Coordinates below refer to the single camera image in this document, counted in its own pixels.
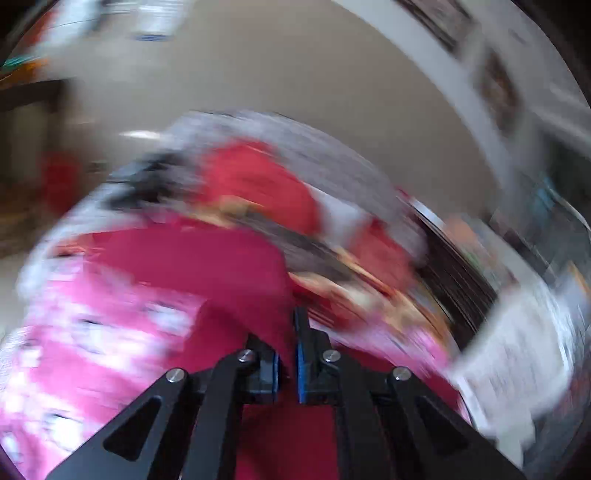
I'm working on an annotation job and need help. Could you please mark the white upholstered chair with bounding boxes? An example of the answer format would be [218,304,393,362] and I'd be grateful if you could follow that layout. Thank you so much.
[448,270,590,469]

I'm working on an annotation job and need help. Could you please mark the pink penguin blanket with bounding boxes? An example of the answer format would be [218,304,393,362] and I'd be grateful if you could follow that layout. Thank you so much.
[0,202,472,480]

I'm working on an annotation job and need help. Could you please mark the red heart cushion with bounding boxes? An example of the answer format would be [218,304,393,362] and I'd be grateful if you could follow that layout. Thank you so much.
[197,138,322,236]
[351,218,414,292]

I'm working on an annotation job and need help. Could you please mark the dark carved bed frame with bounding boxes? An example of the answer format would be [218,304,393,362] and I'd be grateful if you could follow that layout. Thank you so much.
[410,199,498,350]

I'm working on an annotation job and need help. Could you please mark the dark red fleece sweater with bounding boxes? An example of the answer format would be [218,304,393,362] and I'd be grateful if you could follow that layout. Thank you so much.
[55,221,463,480]

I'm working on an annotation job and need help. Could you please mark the red yellow patterned blanket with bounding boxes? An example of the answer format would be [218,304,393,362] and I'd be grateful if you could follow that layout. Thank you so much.
[202,197,454,347]

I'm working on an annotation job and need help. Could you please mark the black tripod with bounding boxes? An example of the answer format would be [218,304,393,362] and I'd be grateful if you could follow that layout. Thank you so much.
[103,151,200,211]

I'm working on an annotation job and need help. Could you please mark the dark wooden desk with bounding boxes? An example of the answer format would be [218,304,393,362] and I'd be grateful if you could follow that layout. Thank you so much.
[1,79,70,186]

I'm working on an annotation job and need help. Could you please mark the red waste bin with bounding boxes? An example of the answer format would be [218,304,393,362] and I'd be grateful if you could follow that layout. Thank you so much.
[41,150,81,215]

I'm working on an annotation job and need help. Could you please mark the grey furry cloth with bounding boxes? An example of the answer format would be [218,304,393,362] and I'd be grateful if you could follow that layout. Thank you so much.
[235,212,355,282]

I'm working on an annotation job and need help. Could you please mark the floral grey pillow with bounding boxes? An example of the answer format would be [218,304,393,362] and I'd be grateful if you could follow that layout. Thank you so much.
[159,110,427,260]

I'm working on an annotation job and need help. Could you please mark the wall calendar poster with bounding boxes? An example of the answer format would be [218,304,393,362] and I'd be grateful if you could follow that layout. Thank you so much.
[133,0,194,42]

